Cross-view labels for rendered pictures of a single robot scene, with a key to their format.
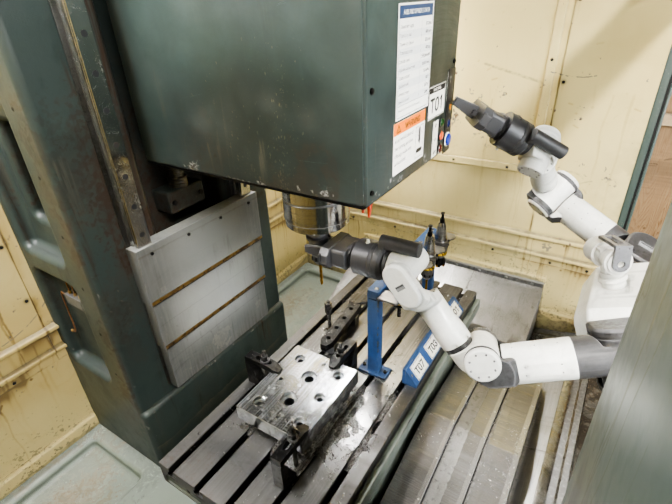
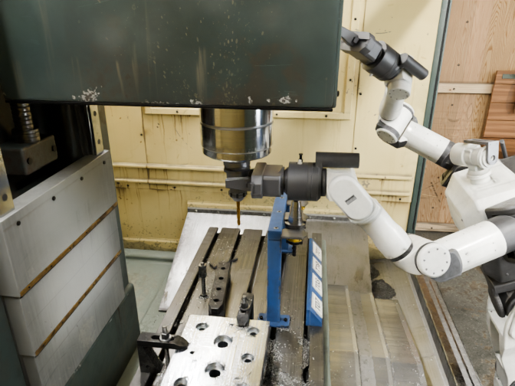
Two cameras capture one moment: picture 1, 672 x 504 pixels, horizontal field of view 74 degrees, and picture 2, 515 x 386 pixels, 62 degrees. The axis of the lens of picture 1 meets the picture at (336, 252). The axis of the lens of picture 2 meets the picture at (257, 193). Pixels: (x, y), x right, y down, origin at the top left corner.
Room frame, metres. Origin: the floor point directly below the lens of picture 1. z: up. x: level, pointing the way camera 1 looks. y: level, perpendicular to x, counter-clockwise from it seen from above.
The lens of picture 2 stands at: (0.14, 0.41, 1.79)
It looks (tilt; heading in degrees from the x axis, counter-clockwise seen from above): 23 degrees down; 334
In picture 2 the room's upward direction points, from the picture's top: straight up
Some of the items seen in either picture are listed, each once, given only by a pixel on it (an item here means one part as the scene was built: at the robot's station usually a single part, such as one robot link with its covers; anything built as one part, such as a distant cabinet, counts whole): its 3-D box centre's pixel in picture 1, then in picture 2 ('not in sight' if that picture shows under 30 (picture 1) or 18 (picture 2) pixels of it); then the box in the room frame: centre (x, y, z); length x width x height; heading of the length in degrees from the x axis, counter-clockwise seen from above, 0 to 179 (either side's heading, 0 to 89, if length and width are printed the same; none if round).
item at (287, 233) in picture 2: (391, 298); (294, 233); (1.05, -0.16, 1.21); 0.07 x 0.05 x 0.01; 56
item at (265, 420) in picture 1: (299, 393); (218, 362); (0.93, 0.13, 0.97); 0.29 x 0.23 x 0.05; 146
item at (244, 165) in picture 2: (318, 232); (237, 164); (0.99, 0.04, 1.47); 0.06 x 0.06 x 0.03
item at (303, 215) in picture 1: (316, 198); (237, 125); (0.98, 0.04, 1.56); 0.16 x 0.16 x 0.12
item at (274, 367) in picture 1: (264, 368); (164, 348); (1.03, 0.24, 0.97); 0.13 x 0.03 x 0.15; 56
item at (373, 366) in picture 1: (374, 335); (273, 281); (1.08, -0.11, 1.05); 0.10 x 0.05 x 0.30; 56
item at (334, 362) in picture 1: (342, 359); (244, 315); (1.06, -0.01, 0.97); 0.13 x 0.03 x 0.15; 146
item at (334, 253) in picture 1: (352, 253); (280, 179); (0.93, -0.04, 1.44); 0.13 x 0.12 x 0.10; 146
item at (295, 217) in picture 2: not in sight; (296, 210); (1.09, -0.19, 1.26); 0.04 x 0.04 x 0.07
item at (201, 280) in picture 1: (213, 286); (75, 267); (1.23, 0.41, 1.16); 0.48 x 0.05 x 0.51; 146
